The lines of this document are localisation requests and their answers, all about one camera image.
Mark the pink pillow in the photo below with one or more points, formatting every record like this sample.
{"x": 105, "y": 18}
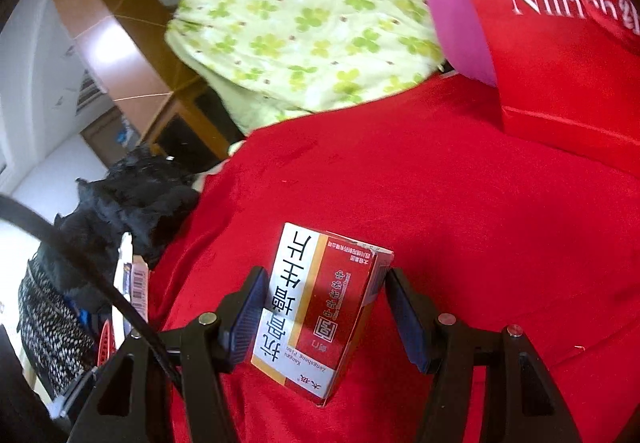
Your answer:
{"x": 460, "y": 23}

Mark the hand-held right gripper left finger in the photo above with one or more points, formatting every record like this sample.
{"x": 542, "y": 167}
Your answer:
{"x": 247, "y": 313}

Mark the wooden cabinet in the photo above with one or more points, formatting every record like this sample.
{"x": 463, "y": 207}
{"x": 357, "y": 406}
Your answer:
{"x": 110, "y": 23}

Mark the white air vent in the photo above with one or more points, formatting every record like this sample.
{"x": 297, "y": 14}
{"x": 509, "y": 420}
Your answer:
{"x": 90, "y": 90}

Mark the black and white speckled garment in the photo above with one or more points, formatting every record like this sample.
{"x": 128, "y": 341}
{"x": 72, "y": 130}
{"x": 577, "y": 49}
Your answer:
{"x": 45, "y": 333}

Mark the black jacket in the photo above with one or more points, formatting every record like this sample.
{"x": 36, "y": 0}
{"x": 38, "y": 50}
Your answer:
{"x": 135, "y": 203}

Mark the white barcode carton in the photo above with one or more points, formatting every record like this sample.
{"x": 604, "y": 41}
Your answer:
{"x": 137, "y": 288}

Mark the green clover print quilt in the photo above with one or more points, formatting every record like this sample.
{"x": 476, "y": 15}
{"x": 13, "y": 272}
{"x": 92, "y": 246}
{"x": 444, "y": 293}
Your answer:
{"x": 310, "y": 13}

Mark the red blanket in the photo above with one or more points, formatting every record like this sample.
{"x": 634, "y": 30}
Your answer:
{"x": 400, "y": 183}

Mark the red and white medicine box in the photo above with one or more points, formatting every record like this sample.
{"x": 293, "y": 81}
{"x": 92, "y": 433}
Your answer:
{"x": 320, "y": 313}

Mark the red paper bag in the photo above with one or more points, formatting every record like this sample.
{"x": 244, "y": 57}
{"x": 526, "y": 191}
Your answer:
{"x": 550, "y": 73}

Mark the red plastic basket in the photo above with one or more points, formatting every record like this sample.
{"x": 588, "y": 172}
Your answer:
{"x": 106, "y": 340}

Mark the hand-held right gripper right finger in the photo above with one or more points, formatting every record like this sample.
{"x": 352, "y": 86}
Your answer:
{"x": 407, "y": 318}

